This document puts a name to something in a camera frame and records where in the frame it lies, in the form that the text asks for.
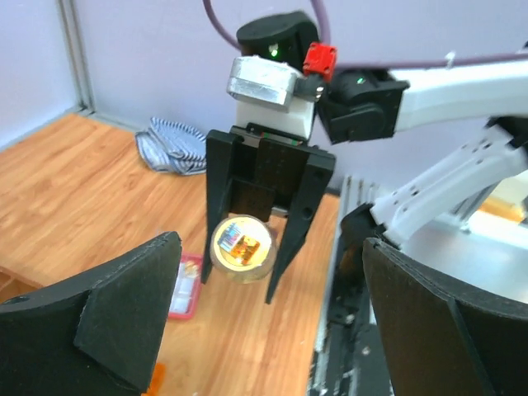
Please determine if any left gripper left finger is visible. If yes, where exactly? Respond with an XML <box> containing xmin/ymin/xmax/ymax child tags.
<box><xmin>1</xmin><ymin>232</ymin><xmax>182</xmax><ymax>395</ymax></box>

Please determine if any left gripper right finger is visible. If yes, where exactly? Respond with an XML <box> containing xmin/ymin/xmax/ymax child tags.
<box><xmin>362</xmin><ymin>238</ymin><xmax>527</xmax><ymax>395</ymax></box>

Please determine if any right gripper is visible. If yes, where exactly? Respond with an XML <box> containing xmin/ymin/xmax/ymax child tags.
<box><xmin>201</xmin><ymin>125</ymin><xmax>336</xmax><ymax>304</ymax></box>

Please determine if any pink pill organizer box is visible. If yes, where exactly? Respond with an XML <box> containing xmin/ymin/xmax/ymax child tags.
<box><xmin>168</xmin><ymin>253</ymin><xmax>203</xmax><ymax>320</ymax></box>

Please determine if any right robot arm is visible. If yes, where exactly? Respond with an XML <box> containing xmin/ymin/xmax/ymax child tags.
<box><xmin>205</xmin><ymin>11</ymin><xmax>527</xmax><ymax>295</ymax></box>

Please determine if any orange pill box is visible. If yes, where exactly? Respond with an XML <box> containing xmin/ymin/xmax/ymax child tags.
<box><xmin>142</xmin><ymin>363</ymin><xmax>166</xmax><ymax>396</ymax></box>

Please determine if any wooden compartment tray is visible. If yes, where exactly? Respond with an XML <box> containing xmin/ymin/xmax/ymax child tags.
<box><xmin>0</xmin><ymin>265</ymin><xmax>45</xmax><ymax>303</ymax></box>

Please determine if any striped cloth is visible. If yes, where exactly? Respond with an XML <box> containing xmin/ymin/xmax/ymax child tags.
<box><xmin>134</xmin><ymin>117</ymin><xmax>206</xmax><ymax>176</ymax></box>

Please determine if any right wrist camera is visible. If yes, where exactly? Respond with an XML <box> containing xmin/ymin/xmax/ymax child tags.
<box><xmin>226</xmin><ymin>55</ymin><xmax>314</xmax><ymax>141</ymax></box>

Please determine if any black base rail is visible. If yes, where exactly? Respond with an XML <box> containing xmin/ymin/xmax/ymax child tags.
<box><xmin>306</xmin><ymin>227</ymin><xmax>394</xmax><ymax>395</ymax></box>

